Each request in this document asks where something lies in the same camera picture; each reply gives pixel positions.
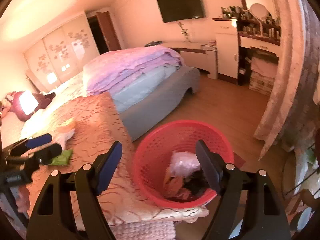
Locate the light green wrapper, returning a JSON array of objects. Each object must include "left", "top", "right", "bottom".
[{"left": 49, "top": 149, "right": 73, "bottom": 166}]

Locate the brown wrapper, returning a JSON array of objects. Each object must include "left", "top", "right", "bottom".
[{"left": 162, "top": 168, "right": 191, "bottom": 201}]

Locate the clear plastic bag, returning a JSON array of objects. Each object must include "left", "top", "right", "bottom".
[{"left": 169, "top": 152, "right": 201, "bottom": 178}]

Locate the white paper napkin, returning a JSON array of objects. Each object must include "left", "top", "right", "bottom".
[{"left": 52, "top": 128, "right": 75, "bottom": 151}]

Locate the yellow plastic comb packaging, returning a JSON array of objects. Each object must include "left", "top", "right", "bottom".
[{"left": 56, "top": 118, "right": 76, "bottom": 133}]

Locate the dark plush toy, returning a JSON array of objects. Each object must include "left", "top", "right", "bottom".
[{"left": 9, "top": 90, "right": 56, "bottom": 122}]

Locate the glowing bedside lamp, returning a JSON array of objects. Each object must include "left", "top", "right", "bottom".
[{"left": 19, "top": 90, "right": 39, "bottom": 115}]

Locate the orange rose pattern bedspread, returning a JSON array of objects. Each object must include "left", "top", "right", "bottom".
[{"left": 21, "top": 93, "right": 209, "bottom": 226}]

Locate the floral sliding wardrobe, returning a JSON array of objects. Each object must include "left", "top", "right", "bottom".
[{"left": 24, "top": 14, "right": 99, "bottom": 92}]

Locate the light blue folded blanket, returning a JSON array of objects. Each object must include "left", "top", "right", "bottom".
[{"left": 110, "top": 66, "right": 179, "bottom": 113}]

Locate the folded pink purple quilt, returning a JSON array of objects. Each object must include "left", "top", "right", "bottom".
[{"left": 82, "top": 45, "right": 184, "bottom": 95}]

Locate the floral pink curtain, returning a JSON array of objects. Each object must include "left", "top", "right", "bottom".
[{"left": 254, "top": 0, "right": 319, "bottom": 157}]

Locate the red plastic mesh basket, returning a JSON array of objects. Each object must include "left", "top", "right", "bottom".
[{"left": 132, "top": 120, "right": 234, "bottom": 209}]

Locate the brown wooden door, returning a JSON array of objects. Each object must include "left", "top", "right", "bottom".
[{"left": 97, "top": 11, "right": 121, "bottom": 51}]

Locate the dressing table with drawer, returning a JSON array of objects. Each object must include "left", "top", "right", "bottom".
[{"left": 237, "top": 11, "right": 281, "bottom": 57}]

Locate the white low tv desk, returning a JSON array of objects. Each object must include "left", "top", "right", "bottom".
[{"left": 161, "top": 42, "right": 217, "bottom": 80}]

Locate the rose in vase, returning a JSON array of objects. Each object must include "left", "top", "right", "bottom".
[{"left": 178, "top": 22, "right": 190, "bottom": 42}]

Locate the white cabinet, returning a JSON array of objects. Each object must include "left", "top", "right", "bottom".
[{"left": 213, "top": 20, "right": 239, "bottom": 79}]

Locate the round white vanity mirror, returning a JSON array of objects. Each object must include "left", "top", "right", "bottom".
[{"left": 249, "top": 3, "right": 269, "bottom": 37}]

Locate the grey bed frame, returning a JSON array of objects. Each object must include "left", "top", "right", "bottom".
[{"left": 120, "top": 66, "right": 200, "bottom": 141}]

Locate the wall mounted black television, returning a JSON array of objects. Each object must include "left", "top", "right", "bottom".
[{"left": 157, "top": 0, "right": 205, "bottom": 23}]

